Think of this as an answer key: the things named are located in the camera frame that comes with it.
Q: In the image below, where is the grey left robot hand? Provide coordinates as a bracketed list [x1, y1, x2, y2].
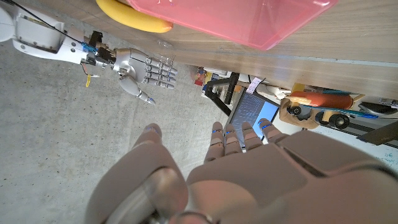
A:
[84, 117, 398, 224]

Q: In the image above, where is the pink translucent pencil case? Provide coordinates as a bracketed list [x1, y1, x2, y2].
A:
[125, 0, 340, 52]

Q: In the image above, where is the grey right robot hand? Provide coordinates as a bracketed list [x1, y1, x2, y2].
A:
[111, 47, 179, 106]

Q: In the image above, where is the yellow banana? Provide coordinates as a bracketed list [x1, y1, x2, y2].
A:
[95, 0, 174, 34]

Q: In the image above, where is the paper note on monitor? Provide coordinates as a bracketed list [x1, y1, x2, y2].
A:
[245, 77, 264, 95]

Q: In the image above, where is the brown cardboard cutout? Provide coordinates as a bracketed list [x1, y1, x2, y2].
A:
[278, 97, 312, 130]

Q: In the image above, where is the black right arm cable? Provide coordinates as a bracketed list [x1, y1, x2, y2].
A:
[0, 0, 91, 48]

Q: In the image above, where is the black computer monitor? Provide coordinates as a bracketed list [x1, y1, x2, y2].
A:
[224, 91, 281, 147]

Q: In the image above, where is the white whiteboard with writing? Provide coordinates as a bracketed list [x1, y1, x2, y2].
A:
[306, 123, 398, 175]

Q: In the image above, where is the black computer mouse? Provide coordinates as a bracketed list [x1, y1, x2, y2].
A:
[357, 101, 398, 116]

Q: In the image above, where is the clear glass block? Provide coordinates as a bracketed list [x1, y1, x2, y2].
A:
[156, 38, 177, 67]

